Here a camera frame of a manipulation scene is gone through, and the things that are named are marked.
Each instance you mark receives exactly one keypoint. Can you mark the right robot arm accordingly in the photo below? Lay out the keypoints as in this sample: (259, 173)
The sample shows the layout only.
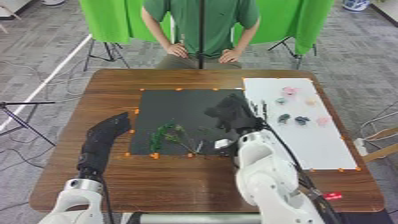
(268, 173)

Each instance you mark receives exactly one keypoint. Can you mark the person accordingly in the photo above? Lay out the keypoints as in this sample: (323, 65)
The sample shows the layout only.
(225, 20)

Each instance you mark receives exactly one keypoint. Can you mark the blue and white vase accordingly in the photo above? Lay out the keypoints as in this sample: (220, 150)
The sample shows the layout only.
(356, 4)

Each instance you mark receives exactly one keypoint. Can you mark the white sheet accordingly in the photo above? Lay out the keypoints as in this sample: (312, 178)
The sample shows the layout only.
(308, 143)

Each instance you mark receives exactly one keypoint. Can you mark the black backdrop stand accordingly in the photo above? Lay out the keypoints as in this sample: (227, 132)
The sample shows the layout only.
(292, 48)
(109, 50)

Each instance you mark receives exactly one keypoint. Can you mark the light blue flower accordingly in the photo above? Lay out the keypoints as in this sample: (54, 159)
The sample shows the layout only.
(282, 100)

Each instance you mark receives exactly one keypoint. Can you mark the white flower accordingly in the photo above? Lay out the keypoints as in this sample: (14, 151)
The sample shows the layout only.
(223, 143)

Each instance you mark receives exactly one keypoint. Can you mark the pink flower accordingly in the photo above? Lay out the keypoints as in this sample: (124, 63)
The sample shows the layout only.
(291, 90)
(323, 120)

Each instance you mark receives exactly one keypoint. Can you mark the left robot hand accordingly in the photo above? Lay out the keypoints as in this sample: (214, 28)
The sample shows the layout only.
(101, 140)

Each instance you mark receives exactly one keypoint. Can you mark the pale yellow flower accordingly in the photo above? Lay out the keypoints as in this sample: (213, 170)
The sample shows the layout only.
(310, 101)

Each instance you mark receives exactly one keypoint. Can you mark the black stand pole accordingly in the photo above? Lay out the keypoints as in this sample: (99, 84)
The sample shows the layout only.
(202, 33)

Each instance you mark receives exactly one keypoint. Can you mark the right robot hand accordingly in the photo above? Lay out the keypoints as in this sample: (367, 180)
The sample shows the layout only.
(234, 111)

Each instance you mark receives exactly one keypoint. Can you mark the green sprig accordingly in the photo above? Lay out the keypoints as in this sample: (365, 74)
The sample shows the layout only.
(177, 136)
(156, 139)

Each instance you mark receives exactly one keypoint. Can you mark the dark teal flower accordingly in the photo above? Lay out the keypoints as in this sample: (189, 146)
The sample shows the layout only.
(285, 118)

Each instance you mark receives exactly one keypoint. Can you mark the dark mat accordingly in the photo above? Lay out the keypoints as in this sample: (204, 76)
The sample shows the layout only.
(172, 110)

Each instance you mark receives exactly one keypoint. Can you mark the black tripod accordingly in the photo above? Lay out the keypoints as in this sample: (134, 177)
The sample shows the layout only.
(24, 121)

